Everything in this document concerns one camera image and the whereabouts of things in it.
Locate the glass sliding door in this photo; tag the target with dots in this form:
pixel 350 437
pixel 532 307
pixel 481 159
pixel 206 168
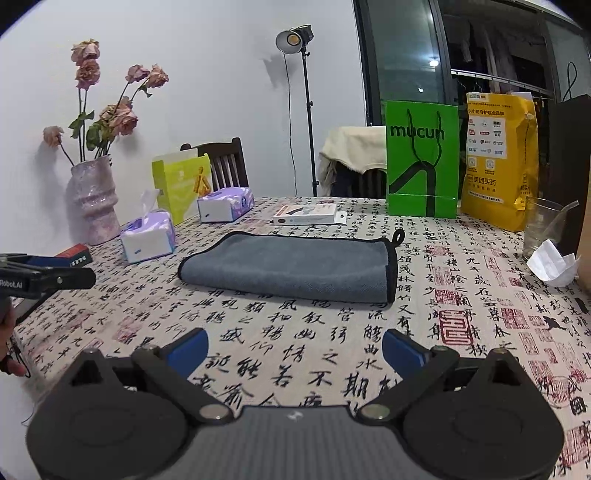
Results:
pixel 406 55

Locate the studio light on stand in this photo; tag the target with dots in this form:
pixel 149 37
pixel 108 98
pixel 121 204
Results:
pixel 295 40

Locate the dark brown paper bag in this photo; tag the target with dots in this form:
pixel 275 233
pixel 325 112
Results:
pixel 572 152

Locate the person's left hand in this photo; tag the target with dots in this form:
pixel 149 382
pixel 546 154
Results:
pixel 6 341

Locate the crumpled white paper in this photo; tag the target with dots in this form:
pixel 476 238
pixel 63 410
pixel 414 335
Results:
pixel 551 264

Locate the yellow paper bag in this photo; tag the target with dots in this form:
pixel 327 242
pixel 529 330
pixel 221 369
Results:
pixel 498 203

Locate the flat white box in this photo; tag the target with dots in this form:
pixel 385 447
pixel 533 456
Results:
pixel 304 215

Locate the pink speckled vase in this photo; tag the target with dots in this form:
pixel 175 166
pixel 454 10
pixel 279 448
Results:
pixel 92 203

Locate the clear glass cup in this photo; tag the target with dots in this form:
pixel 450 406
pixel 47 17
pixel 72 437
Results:
pixel 539 228

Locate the green paper bag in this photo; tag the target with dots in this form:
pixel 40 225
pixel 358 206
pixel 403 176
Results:
pixel 406 152

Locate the dried pink roses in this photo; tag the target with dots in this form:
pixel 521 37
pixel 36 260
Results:
pixel 124 120

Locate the cream cloth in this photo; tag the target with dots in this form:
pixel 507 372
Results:
pixel 355 147

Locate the clear stirring stick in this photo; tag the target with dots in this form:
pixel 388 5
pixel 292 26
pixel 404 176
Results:
pixel 567 208

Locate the dark wooden chair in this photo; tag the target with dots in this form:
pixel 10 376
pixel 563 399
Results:
pixel 226 161

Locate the hanging clothes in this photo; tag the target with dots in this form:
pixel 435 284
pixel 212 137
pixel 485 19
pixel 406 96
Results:
pixel 489 50

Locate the red and dark box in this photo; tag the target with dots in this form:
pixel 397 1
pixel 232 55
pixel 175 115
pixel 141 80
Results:
pixel 74 253

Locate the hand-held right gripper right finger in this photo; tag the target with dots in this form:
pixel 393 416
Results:
pixel 400 351

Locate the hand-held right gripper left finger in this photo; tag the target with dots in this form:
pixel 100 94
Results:
pixel 190 350

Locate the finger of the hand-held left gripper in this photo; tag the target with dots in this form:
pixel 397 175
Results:
pixel 46 262
pixel 64 278

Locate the grey towel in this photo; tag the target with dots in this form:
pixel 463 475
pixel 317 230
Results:
pixel 286 267

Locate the purple tissue pack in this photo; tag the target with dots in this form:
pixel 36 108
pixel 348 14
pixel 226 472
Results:
pixel 221 205
pixel 147 240

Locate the yellow-green paper bag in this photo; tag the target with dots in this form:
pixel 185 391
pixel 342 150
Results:
pixel 180 184

